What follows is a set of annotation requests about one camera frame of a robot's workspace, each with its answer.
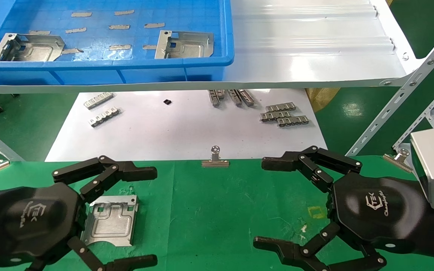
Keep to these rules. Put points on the green table cloth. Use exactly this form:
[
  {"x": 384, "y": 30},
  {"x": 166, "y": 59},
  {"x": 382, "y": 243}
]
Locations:
[{"x": 209, "y": 218}]

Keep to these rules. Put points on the grey tape strip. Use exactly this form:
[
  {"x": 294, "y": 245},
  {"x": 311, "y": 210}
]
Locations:
[
  {"x": 76, "y": 30},
  {"x": 39, "y": 32},
  {"x": 124, "y": 12},
  {"x": 154, "y": 25},
  {"x": 119, "y": 47},
  {"x": 149, "y": 47},
  {"x": 81, "y": 14},
  {"x": 72, "y": 50},
  {"x": 119, "y": 27}
]

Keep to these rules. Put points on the yellowish plastic bag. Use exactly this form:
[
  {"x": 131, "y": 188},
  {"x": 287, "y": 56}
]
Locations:
[{"x": 320, "y": 98}]

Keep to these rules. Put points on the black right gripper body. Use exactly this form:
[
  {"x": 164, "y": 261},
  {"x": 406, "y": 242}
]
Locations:
[{"x": 375, "y": 210}]

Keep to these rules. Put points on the silver binder clip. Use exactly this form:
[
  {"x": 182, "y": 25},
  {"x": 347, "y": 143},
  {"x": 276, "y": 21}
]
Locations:
[
  {"x": 215, "y": 163},
  {"x": 0, "y": 163},
  {"x": 398, "y": 160}
]

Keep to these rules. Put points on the curved sheet metal bracket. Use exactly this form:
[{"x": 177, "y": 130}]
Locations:
[{"x": 111, "y": 222}]

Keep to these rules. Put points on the blue plastic bin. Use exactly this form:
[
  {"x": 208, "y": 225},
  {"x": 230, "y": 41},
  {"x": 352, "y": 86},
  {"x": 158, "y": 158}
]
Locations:
[{"x": 126, "y": 71}]

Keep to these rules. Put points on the white shelf board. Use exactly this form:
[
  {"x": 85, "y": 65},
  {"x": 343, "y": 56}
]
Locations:
[{"x": 307, "y": 56}]

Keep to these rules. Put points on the tiny black part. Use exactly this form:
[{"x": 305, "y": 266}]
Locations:
[{"x": 167, "y": 101}]

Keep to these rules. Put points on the flat sheet metal bracket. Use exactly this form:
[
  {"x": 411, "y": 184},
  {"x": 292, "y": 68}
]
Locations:
[
  {"x": 32, "y": 49},
  {"x": 187, "y": 47}
]

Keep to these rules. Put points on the narrow perforated white strut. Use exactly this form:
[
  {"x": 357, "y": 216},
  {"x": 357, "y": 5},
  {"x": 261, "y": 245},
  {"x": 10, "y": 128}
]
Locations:
[{"x": 424, "y": 118}]

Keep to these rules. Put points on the small notched metal strip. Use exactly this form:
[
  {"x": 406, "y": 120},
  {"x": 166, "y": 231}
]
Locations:
[
  {"x": 104, "y": 116},
  {"x": 235, "y": 97},
  {"x": 221, "y": 93},
  {"x": 275, "y": 116},
  {"x": 280, "y": 107},
  {"x": 293, "y": 121},
  {"x": 247, "y": 97},
  {"x": 213, "y": 98},
  {"x": 98, "y": 100}
]

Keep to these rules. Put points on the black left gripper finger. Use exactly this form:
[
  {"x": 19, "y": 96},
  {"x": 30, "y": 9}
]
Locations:
[
  {"x": 130, "y": 261},
  {"x": 138, "y": 173}
]

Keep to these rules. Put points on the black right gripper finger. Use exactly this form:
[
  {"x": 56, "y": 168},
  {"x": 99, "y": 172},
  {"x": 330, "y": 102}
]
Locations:
[
  {"x": 277, "y": 164},
  {"x": 277, "y": 250}
]

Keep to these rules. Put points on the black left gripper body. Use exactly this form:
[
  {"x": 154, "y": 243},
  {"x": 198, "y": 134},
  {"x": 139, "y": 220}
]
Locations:
[{"x": 25, "y": 220}]

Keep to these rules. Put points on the wide perforated white strut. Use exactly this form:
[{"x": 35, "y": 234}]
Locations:
[{"x": 401, "y": 94}]

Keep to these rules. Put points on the white paper sheet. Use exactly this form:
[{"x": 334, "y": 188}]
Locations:
[{"x": 187, "y": 135}]

